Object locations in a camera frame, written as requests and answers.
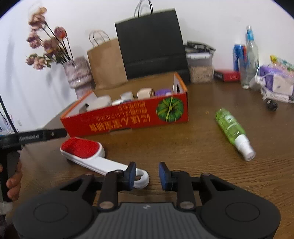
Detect blue drink can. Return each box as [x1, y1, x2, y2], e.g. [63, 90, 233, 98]
[233, 44, 246, 71]

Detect green spray bottle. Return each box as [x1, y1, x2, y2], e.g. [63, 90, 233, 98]
[215, 108, 256, 161]

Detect small red box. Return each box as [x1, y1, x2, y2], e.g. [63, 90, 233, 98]
[214, 70, 241, 82]

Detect dried pink flower bouquet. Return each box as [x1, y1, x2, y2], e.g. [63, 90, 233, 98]
[26, 6, 74, 70]

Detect black paper shopping bag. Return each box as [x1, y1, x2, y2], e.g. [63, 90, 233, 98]
[115, 1, 191, 84]

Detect clear plastic grain container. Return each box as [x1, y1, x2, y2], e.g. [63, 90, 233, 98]
[186, 53, 214, 84]

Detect purple tissue pack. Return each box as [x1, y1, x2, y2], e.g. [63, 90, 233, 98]
[259, 65, 293, 96]

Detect pink textured flower vase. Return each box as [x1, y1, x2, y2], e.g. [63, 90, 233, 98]
[63, 56, 95, 100]

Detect red white lint brush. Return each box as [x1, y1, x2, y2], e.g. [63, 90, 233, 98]
[59, 136, 150, 189]

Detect white thread spool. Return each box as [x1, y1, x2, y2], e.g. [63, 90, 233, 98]
[137, 88, 155, 100]

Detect black glasses on container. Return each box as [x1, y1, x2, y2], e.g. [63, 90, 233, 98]
[184, 41, 216, 55]

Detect white tape roll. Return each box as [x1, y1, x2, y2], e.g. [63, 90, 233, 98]
[121, 91, 134, 101]

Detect red cardboard tray box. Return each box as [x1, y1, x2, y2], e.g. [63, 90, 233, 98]
[60, 72, 188, 137]

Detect clear plastic water bottle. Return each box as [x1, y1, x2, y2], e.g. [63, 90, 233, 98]
[239, 25, 259, 89]

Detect brown paper shopping bag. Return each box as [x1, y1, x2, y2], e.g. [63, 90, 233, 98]
[87, 29, 128, 89]

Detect white round lid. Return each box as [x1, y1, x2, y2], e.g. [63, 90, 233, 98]
[112, 99, 125, 106]

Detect white plastic jar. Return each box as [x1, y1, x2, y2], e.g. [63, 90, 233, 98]
[87, 95, 112, 112]

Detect person's left hand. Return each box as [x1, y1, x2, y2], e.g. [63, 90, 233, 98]
[6, 161, 23, 201]

